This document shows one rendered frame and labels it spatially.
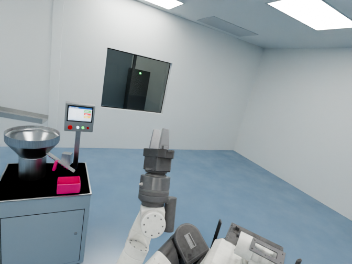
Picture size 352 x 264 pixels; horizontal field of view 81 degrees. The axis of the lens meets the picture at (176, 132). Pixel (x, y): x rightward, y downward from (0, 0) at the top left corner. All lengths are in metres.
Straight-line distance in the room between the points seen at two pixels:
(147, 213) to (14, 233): 1.51
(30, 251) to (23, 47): 3.10
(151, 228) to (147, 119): 4.17
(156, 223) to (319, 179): 4.66
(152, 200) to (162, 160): 0.11
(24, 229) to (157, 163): 1.53
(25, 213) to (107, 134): 2.94
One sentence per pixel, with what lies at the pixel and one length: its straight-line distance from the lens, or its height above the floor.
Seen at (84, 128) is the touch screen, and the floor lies 1.17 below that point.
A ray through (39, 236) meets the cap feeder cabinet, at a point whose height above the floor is 0.42.
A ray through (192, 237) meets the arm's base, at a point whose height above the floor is 1.28.
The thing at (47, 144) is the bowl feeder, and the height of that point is 1.10.
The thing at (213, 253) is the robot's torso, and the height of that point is 1.27.
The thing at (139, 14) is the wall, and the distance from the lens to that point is 4.48.
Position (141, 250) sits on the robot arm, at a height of 1.32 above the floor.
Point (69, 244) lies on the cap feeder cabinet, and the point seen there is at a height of 0.29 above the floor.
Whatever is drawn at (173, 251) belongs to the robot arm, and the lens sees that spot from 0.78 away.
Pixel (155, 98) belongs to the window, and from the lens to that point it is 4.74.
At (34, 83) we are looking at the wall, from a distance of 4.30.
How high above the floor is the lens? 1.79
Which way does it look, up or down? 15 degrees down
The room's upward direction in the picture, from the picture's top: 12 degrees clockwise
